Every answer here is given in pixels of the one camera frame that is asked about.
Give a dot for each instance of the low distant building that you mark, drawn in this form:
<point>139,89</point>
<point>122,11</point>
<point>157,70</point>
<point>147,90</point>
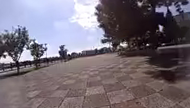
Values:
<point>89,52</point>

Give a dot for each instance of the chequered stone slab pavement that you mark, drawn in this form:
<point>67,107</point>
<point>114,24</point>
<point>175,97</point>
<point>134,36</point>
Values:
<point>96,86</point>

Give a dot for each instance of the row of large dark trees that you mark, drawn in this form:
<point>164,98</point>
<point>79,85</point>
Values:
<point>136,12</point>

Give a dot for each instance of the dark railing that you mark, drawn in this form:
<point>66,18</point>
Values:
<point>20,64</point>

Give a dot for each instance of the grass strip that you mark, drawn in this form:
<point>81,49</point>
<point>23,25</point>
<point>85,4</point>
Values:
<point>14,73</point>

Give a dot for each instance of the tall building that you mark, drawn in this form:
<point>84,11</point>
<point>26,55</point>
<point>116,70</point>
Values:
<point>184,17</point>

